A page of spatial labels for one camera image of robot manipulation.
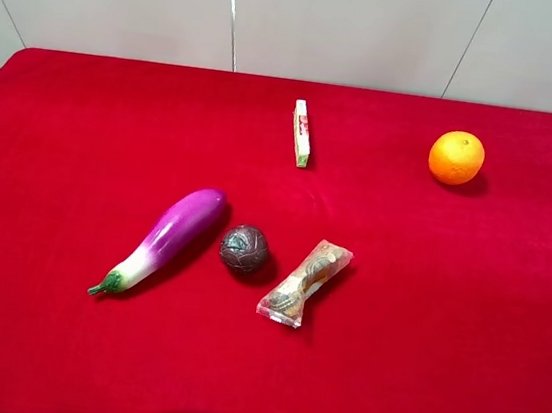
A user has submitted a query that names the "white green candy box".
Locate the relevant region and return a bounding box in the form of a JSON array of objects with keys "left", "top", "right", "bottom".
[{"left": 293, "top": 99, "right": 311, "bottom": 168}]

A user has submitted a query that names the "purple white eggplant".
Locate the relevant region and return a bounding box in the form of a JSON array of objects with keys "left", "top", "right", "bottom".
[{"left": 87, "top": 188, "right": 226, "bottom": 296}]

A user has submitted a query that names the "dark brown round ball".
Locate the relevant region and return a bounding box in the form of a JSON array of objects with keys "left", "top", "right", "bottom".
[{"left": 219, "top": 225, "right": 269, "bottom": 274}]

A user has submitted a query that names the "clear snack packet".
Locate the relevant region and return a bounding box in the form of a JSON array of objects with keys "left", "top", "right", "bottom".
[{"left": 256, "top": 240, "right": 354, "bottom": 329}]

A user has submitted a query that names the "orange fruit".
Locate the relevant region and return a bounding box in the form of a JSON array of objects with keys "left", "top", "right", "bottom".
[{"left": 428, "top": 131, "right": 485, "bottom": 186}]

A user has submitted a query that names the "red tablecloth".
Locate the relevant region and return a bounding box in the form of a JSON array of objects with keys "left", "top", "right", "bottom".
[{"left": 0, "top": 48, "right": 552, "bottom": 413}]

